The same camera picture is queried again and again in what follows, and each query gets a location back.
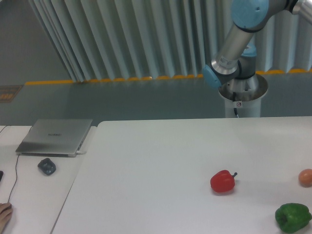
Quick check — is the red bell pepper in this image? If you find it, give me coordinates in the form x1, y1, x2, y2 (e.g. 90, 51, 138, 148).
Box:
210, 170, 238, 193

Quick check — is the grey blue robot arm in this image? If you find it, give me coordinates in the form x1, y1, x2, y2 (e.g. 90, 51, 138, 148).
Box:
202, 0, 312, 88

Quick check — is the person's hand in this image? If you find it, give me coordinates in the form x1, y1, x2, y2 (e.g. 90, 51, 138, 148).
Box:
0, 203, 13, 232

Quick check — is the silver closed laptop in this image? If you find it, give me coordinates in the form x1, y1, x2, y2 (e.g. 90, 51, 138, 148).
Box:
16, 119, 92, 157

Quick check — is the green bell pepper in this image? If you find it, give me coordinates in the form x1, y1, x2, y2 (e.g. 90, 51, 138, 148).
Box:
275, 203, 312, 234

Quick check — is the orange round fruit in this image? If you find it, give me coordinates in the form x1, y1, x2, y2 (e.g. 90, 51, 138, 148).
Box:
298, 169, 312, 187

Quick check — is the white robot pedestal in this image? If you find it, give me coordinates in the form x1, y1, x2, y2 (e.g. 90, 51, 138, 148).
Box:
219, 74, 268, 118

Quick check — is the black mouse cable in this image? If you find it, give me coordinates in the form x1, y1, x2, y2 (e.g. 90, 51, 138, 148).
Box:
0, 125, 21, 203

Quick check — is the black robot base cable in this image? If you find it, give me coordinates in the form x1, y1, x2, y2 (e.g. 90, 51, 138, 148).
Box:
232, 92, 241, 119

